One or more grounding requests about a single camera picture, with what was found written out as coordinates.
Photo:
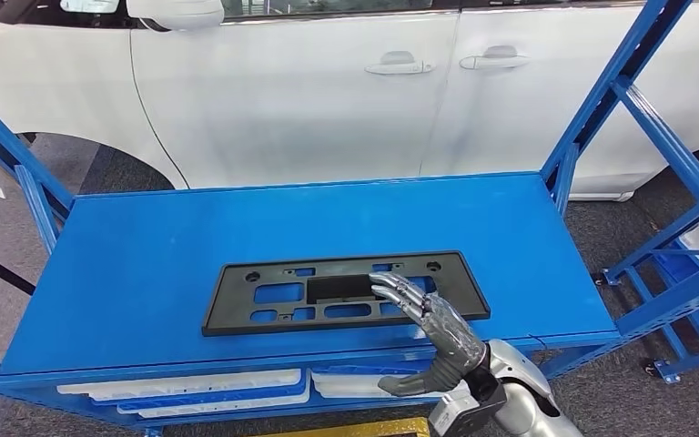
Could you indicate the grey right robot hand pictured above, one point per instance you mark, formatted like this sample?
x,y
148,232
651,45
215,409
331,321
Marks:
x,y
452,332

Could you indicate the black plastic plate bracket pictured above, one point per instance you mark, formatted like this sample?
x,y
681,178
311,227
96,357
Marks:
x,y
235,313

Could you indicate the blue metal shelf rack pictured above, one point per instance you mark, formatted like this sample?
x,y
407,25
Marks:
x,y
144,271

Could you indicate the white plastic tray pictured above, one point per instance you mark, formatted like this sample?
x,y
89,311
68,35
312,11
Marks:
x,y
235,410
343,386
174,383

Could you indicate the white car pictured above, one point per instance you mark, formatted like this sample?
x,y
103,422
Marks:
x,y
295,108

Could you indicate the white car side mirror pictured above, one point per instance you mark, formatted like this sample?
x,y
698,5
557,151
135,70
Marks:
x,y
174,13

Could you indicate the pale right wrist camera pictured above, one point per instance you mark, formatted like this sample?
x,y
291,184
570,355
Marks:
x,y
449,419

